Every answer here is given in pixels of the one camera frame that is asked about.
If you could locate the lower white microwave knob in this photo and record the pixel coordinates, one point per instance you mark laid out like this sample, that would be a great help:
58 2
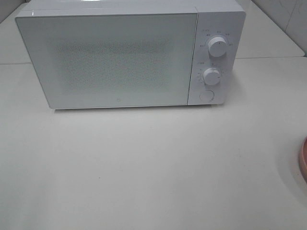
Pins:
211 76

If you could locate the round white door release button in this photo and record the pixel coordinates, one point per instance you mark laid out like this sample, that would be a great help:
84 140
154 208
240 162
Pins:
206 96

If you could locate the white microwave knob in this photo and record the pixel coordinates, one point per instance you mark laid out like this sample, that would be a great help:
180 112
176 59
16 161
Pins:
217 46
211 76

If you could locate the white microwave door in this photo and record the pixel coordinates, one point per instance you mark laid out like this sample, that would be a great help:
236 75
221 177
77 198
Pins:
111 61

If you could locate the pink plate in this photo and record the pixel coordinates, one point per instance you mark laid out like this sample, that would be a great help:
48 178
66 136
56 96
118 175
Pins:
303 159

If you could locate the white microwave oven body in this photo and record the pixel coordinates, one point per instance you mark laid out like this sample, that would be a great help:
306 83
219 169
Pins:
214 17

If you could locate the upper white microwave knob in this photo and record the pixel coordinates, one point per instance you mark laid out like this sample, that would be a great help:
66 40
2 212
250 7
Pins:
217 46

